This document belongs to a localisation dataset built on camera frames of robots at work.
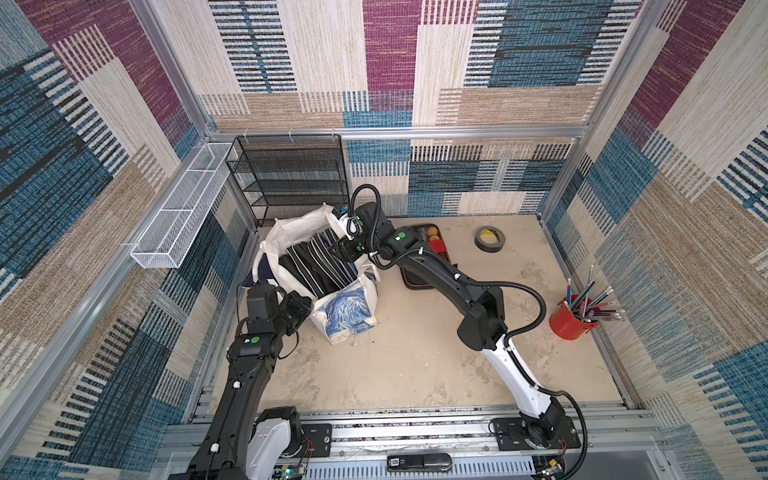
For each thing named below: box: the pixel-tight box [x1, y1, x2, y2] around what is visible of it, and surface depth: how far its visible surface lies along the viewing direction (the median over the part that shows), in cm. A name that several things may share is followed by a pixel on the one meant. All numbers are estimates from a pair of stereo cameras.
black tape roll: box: [474, 226, 506, 253], surface depth 114 cm
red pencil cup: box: [549, 300, 600, 341], surface depth 91 cm
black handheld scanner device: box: [386, 453, 453, 472], surface depth 69 cm
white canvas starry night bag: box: [252, 204, 379, 345], surface depth 85 cm
